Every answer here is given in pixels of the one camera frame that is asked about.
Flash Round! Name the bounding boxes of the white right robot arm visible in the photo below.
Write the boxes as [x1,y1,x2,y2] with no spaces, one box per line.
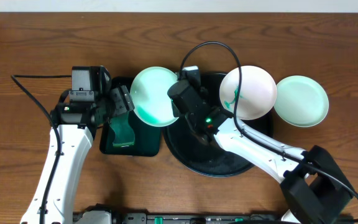
[168,80,355,223]

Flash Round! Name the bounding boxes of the pink plate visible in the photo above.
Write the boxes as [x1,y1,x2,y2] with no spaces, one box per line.
[219,65,277,120]

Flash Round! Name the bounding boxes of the green sponge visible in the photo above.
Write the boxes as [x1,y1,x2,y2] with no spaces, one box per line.
[110,112,135,147]

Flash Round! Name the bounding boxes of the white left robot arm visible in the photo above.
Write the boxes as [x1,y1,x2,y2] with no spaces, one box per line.
[21,86,134,223]

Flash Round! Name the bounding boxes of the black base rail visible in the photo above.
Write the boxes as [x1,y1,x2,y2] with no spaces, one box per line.
[72,203,279,224]

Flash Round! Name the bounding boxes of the rectangular black tray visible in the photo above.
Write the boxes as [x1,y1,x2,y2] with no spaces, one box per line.
[99,76,163,157]

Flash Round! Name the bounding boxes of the mint green plate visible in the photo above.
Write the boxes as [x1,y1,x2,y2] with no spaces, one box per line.
[274,75,329,128]
[130,67,178,127]

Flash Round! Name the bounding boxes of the round black tray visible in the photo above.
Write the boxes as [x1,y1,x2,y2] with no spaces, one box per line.
[162,72,273,177]

